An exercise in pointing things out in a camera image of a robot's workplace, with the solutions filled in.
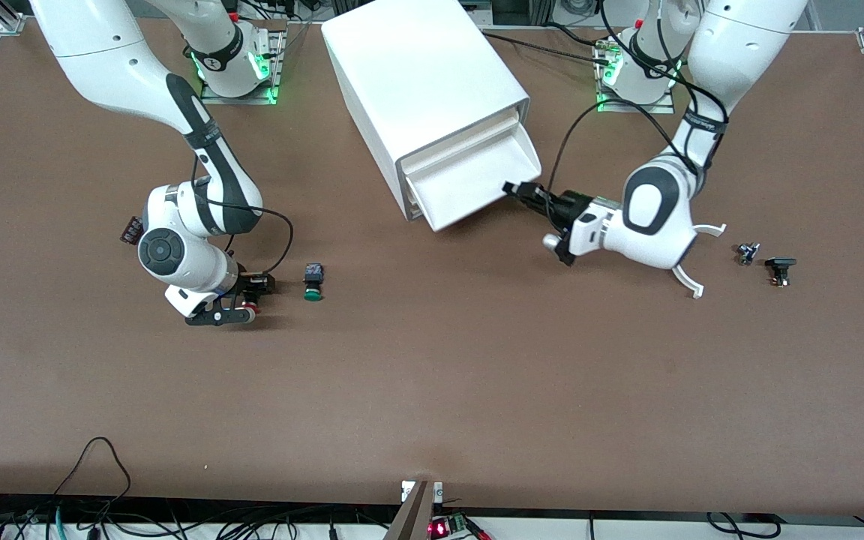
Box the white half ring clamp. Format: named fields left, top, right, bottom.
left=670, top=223, right=728, bottom=299

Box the black cable on table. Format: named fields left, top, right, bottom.
left=481, top=31, right=614, bottom=61

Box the circuit board with red light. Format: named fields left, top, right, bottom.
left=429, top=513, right=491, bottom=540

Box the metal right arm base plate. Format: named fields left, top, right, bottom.
left=199, top=30, right=287, bottom=105

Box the white plastic drawer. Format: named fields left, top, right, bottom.
left=400, top=109, right=519, bottom=177
left=402, top=122, right=543, bottom=233

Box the black cable below table edge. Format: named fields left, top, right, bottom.
left=706, top=512, right=782, bottom=539

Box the black square switch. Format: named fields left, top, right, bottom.
left=765, top=257, right=798, bottom=287

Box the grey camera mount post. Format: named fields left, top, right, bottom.
left=383, top=480, right=434, bottom=540

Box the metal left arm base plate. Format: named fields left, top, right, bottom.
left=595, top=34, right=675, bottom=115

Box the white mounting bracket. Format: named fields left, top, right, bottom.
left=400, top=481, right=445, bottom=503

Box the white drawer cabinet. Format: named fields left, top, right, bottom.
left=321, top=0, right=531, bottom=222

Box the black looped cable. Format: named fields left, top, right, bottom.
left=53, top=437, right=133, bottom=500

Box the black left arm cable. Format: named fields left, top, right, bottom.
left=548, top=0, right=729, bottom=226

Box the green mushroom push button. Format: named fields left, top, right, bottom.
left=302, top=262, right=326, bottom=302

